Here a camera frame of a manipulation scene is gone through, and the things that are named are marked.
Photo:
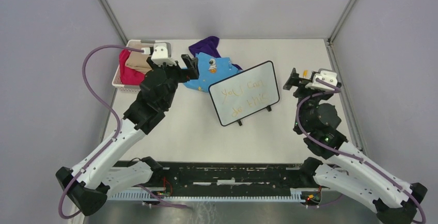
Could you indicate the blue patterned cloth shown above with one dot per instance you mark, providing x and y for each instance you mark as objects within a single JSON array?
[{"x": 212, "y": 70}]

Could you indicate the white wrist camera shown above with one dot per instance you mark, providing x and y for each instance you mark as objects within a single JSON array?
[
  {"x": 160, "y": 53},
  {"x": 324, "y": 80}
]

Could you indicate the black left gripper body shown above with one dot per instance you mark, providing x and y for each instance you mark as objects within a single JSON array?
[{"x": 176, "y": 75}]

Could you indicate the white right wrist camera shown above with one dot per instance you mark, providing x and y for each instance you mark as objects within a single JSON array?
[{"x": 324, "y": 80}]

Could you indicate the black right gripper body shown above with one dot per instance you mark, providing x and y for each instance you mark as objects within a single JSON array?
[{"x": 303, "y": 92}]

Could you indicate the black framed whiteboard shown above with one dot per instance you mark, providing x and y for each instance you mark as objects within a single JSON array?
[{"x": 245, "y": 93}]

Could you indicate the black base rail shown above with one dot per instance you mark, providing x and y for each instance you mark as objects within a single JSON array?
[{"x": 189, "y": 179}]

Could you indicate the beige folded cloth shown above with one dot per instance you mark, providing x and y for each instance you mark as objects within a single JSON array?
[{"x": 138, "y": 61}]

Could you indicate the purple cloth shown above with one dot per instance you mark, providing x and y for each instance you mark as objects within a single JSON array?
[{"x": 207, "y": 46}]

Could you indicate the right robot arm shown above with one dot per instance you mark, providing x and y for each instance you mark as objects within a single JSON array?
[{"x": 338, "y": 164}]

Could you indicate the white plastic basket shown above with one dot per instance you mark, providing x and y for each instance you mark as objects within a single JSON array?
[{"x": 152, "y": 80}]

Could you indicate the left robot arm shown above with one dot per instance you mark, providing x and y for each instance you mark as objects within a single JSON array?
[{"x": 90, "y": 183}]

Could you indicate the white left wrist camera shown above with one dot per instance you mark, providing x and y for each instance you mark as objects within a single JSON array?
[{"x": 160, "y": 53}]

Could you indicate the white cable duct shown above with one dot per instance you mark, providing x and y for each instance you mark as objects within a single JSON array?
[{"x": 142, "y": 195}]

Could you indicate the red cloth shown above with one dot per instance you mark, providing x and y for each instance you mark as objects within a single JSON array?
[{"x": 128, "y": 76}]

